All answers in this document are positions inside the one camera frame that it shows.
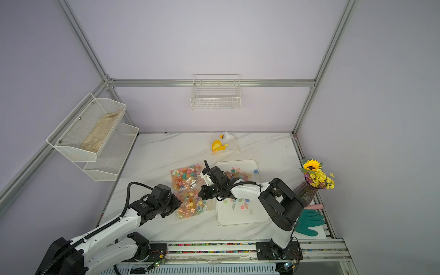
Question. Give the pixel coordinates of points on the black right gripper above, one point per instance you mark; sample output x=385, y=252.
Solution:
x=207, y=195

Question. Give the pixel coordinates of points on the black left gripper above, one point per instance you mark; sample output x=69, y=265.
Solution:
x=176, y=204

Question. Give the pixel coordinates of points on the clear ziploc bag of candies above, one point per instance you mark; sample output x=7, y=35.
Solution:
x=227, y=142

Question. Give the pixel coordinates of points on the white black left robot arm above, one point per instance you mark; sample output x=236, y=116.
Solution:
x=112, y=242

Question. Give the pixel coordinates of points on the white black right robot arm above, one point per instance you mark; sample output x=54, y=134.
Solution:
x=282, y=205

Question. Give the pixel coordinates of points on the pile of candies on tray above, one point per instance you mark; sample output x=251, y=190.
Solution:
x=243, y=176

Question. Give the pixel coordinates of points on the white plastic tray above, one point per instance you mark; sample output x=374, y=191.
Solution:
x=232, y=212

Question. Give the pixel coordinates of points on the dark glass vase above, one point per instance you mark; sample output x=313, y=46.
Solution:
x=306, y=193

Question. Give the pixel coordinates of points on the beige cloth in shelf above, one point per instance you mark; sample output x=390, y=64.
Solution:
x=94, y=141

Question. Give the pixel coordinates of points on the sunflower and yellow flower bouquet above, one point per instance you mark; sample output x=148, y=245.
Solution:
x=315, y=176

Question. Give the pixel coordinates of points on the green rubber glove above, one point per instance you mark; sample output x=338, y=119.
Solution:
x=308, y=220

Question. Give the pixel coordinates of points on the white two-tier mesh shelf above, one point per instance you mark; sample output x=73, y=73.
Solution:
x=107, y=164

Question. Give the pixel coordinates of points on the white wire wall basket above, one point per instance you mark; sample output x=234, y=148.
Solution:
x=212, y=92

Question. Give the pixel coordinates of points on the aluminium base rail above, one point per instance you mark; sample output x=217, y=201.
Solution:
x=324, y=250

